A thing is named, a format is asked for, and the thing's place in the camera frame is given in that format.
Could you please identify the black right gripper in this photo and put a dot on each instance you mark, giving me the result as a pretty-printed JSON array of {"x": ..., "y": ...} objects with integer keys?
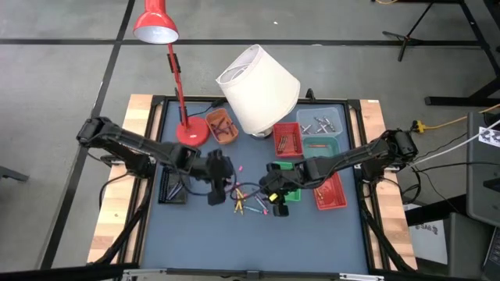
[{"x": 281, "y": 179}]

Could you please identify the orange crayon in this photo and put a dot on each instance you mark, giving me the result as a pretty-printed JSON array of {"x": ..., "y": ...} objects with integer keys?
[
  {"x": 320, "y": 194},
  {"x": 318, "y": 146}
]

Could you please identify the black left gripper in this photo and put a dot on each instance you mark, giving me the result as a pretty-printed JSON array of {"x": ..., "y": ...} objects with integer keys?
[{"x": 215, "y": 168}]

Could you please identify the black clamp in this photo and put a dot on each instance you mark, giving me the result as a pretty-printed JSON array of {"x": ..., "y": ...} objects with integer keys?
[{"x": 310, "y": 94}]

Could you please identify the red plastic basket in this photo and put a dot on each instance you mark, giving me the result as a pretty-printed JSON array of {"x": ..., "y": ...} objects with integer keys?
[
  {"x": 289, "y": 130},
  {"x": 336, "y": 191}
]

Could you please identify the white printed tag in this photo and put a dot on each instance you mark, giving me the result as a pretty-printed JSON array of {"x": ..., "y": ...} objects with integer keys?
[{"x": 490, "y": 136}]

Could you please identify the black tripod stand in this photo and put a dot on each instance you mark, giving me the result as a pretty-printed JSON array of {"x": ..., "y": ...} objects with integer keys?
[{"x": 408, "y": 39}]

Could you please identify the white box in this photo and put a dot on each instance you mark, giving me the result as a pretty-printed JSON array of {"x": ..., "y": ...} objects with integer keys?
[{"x": 427, "y": 242}]

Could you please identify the black plastic basket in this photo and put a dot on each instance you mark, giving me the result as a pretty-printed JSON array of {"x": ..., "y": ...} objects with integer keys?
[{"x": 164, "y": 187}]

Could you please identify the green plastic basket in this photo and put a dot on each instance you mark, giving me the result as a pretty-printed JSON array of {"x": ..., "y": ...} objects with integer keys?
[{"x": 293, "y": 195}]

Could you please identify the gray box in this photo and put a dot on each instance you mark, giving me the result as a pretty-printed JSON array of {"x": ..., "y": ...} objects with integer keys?
[{"x": 465, "y": 246}]

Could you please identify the wooden table side board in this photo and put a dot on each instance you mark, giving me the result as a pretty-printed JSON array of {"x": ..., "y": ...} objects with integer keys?
[
  {"x": 113, "y": 203},
  {"x": 394, "y": 210}
]

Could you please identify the red desk lamp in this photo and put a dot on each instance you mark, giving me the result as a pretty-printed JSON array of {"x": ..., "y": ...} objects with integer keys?
[{"x": 191, "y": 132}]

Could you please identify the orange plastic bin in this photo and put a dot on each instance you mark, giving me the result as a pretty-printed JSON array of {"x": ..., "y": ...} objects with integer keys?
[{"x": 211, "y": 117}]

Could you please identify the white crayon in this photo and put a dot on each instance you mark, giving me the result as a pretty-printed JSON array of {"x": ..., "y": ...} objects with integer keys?
[
  {"x": 331, "y": 124},
  {"x": 318, "y": 121},
  {"x": 306, "y": 129},
  {"x": 323, "y": 128}
]

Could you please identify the brown crayon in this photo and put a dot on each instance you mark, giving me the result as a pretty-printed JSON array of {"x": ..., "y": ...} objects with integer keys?
[
  {"x": 295, "y": 142},
  {"x": 284, "y": 143},
  {"x": 280, "y": 144}
]

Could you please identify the black metal table frame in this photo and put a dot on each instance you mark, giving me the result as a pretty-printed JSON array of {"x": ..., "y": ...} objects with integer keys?
[{"x": 352, "y": 117}]

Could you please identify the teal plastic bin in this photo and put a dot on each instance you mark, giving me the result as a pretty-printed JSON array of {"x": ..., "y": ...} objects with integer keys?
[{"x": 332, "y": 152}]

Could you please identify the purple crayon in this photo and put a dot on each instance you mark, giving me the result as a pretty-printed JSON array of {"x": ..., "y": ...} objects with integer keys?
[
  {"x": 222, "y": 126},
  {"x": 229, "y": 130},
  {"x": 223, "y": 132}
]

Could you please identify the gray cabinet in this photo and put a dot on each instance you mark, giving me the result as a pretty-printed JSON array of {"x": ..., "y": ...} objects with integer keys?
[{"x": 484, "y": 183}]

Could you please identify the clear plastic bin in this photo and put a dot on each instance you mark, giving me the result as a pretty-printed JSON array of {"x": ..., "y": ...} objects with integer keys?
[{"x": 336, "y": 113}]

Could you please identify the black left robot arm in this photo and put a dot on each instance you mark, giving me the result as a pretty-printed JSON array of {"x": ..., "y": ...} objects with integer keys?
[{"x": 129, "y": 142}]

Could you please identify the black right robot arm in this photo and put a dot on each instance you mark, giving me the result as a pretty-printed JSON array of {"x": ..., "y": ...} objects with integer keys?
[{"x": 351, "y": 156}]

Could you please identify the dark chair leg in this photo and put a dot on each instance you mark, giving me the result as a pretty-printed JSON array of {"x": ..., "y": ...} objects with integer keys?
[{"x": 11, "y": 173}]

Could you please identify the silver table lamp white shade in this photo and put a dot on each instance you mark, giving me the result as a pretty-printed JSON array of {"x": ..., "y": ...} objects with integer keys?
[{"x": 261, "y": 89}]

